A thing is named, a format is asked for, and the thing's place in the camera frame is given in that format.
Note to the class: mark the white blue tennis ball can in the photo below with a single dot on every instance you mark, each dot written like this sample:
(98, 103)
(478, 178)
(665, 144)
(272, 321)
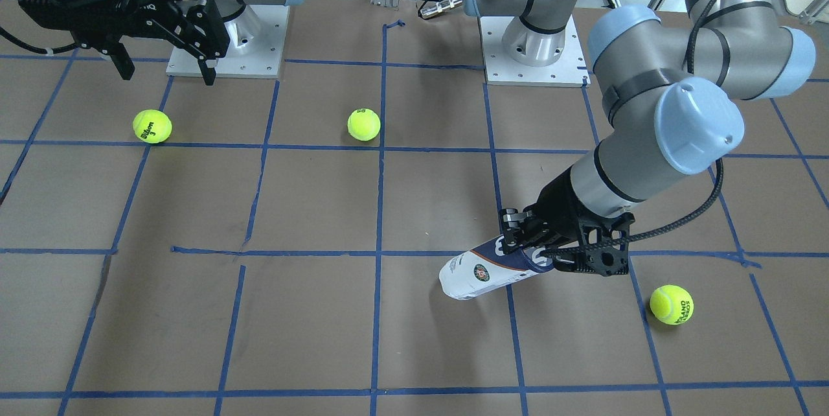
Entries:
(488, 267)

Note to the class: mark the tennis ball by near base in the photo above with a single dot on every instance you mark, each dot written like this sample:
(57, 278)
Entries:
(152, 126)

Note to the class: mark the tennis ball centre row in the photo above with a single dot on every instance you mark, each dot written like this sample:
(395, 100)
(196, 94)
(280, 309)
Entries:
(671, 305)

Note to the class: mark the tennis ball near front edge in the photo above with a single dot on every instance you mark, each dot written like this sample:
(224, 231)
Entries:
(363, 124)

